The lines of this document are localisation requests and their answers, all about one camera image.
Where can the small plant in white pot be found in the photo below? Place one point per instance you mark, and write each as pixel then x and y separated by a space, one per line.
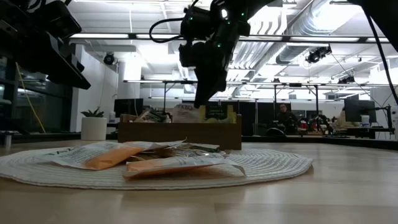
pixel 93 129

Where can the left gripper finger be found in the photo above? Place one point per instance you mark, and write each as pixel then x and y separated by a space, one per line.
pixel 53 62

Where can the round black ceiling fixture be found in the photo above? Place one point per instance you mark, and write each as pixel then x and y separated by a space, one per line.
pixel 109 58

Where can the background station black frame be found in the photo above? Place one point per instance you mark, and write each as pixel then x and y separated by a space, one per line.
pixel 280 83

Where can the person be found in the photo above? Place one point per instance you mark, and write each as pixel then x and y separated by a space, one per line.
pixel 286 118

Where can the small white bottle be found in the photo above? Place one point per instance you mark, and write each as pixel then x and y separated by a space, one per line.
pixel 112 117

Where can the dark green tea bag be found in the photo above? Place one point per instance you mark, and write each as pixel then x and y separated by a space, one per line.
pixel 205 148

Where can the background robot arms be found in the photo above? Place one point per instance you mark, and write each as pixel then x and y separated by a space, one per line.
pixel 320 123

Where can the wooden three-compartment box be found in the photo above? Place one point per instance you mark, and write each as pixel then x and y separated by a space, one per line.
pixel 186 137

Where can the black metal table frame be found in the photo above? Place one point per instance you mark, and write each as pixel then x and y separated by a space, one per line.
pixel 342 142

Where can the black computer monitor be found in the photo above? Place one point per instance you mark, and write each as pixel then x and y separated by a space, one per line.
pixel 129 107

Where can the black ceiling camera rig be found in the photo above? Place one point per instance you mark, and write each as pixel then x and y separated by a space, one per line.
pixel 317 54

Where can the white round woven placemat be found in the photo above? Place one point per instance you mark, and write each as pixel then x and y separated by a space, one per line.
pixel 264 165

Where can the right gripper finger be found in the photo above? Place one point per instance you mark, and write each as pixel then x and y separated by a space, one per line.
pixel 208 87

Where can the black overhead light bar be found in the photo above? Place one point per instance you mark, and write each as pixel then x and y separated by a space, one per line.
pixel 311 39

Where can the white container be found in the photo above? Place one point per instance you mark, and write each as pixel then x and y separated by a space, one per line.
pixel 365 120

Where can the black monitor on arm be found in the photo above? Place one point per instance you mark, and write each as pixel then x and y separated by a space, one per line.
pixel 359 110

